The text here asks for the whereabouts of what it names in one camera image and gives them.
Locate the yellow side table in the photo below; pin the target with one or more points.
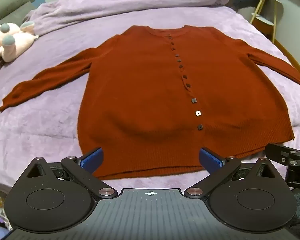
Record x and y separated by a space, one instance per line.
265 20

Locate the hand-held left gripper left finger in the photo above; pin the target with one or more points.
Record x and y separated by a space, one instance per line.
92 158

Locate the pink plush toy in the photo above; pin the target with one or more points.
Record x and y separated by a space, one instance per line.
15 42

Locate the purple fleece bed sheet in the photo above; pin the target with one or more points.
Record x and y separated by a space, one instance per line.
52 120

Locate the wooden bed frame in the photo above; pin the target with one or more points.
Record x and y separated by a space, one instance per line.
293 57

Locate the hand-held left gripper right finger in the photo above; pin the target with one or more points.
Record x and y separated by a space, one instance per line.
210 158

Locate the purple duvet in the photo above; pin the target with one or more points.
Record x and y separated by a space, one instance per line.
115 5

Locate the rust red button cardigan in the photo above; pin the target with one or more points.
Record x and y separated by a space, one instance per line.
140 92

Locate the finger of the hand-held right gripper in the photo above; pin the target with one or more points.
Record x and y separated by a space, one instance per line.
282 155

